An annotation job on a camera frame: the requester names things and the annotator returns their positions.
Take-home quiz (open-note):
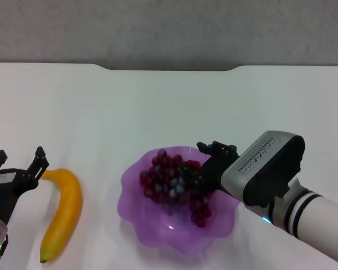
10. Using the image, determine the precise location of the dark red grape bunch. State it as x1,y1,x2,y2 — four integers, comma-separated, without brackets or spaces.
139,149,214,229

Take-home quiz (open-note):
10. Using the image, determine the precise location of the yellow banana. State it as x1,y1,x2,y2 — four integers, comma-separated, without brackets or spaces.
39,168,83,264

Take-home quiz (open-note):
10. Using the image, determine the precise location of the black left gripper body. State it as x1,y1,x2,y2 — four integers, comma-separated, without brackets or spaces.
0,168,39,223

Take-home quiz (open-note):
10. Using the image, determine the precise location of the purple wavy plastic bowl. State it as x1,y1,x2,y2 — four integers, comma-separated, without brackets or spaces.
117,145,242,257

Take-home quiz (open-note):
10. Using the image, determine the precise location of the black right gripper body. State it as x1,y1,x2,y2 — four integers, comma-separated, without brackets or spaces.
198,155,241,195

